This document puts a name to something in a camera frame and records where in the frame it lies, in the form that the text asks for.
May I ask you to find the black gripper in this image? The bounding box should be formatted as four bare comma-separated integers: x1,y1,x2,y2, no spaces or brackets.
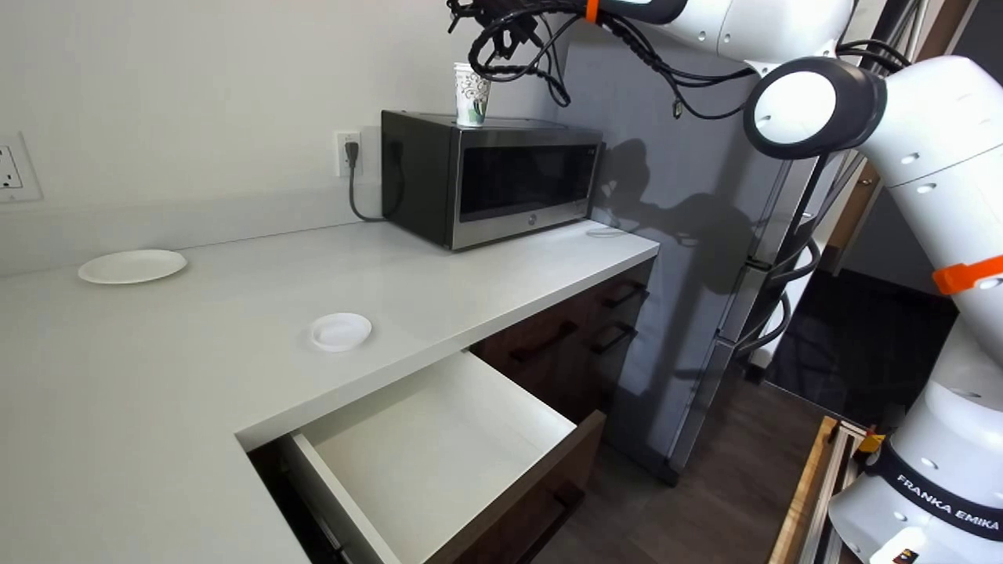
446,0,584,24

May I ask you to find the clear glass cup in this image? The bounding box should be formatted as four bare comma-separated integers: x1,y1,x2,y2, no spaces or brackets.
451,60,491,130

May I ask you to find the stainless steel microwave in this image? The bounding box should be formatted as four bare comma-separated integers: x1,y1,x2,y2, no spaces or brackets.
379,106,607,254

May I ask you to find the white outlet with plug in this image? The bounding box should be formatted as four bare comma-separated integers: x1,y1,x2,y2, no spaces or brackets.
333,124,368,183

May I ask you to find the grey refrigerator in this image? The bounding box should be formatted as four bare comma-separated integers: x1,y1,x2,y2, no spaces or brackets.
542,24,890,487

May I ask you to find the dark wood lower cabinet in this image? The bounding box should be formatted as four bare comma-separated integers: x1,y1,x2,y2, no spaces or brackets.
247,257,659,564

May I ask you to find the white round plate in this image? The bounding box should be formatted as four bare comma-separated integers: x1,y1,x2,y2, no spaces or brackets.
75,248,190,289

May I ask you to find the open white drawer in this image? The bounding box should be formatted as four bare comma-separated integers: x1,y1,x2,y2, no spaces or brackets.
247,347,607,564

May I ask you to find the wooden robot cart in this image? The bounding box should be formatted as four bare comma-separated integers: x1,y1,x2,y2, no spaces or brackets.
765,415,873,564

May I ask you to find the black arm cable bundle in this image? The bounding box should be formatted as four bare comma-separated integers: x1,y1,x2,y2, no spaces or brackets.
446,5,760,124

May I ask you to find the black microwave power cord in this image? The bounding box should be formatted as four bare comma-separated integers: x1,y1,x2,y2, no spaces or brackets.
340,138,387,227

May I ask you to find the black base cable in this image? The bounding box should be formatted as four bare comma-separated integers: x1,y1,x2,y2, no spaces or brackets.
713,154,840,369

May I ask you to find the white wall outlet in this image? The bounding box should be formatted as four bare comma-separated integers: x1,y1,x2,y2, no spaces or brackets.
0,130,46,207

